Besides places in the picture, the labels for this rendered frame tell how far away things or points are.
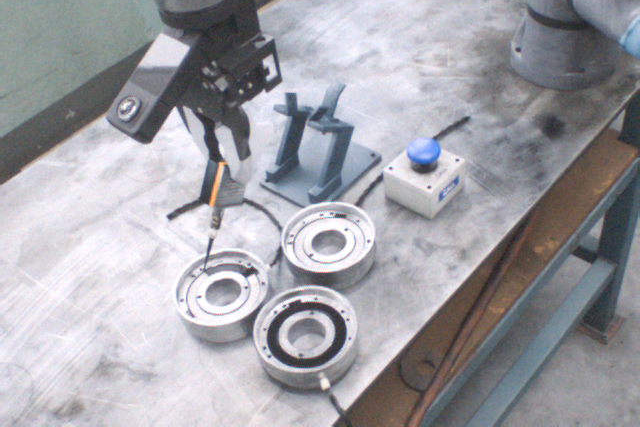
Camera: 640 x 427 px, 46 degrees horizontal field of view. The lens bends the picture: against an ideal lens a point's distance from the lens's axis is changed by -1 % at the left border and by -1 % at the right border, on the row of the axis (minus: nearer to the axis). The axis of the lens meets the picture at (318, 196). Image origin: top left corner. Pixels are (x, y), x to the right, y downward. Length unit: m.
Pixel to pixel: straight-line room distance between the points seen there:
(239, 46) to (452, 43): 0.52
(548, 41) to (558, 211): 0.32
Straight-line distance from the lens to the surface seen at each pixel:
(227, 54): 0.73
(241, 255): 0.85
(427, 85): 1.10
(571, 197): 1.30
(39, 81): 2.50
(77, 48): 2.53
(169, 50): 0.70
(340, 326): 0.78
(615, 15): 0.94
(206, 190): 0.80
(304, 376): 0.75
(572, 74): 1.09
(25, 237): 1.03
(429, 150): 0.88
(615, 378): 1.76
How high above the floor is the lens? 1.46
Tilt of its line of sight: 44 degrees down
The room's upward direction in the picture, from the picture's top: 10 degrees counter-clockwise
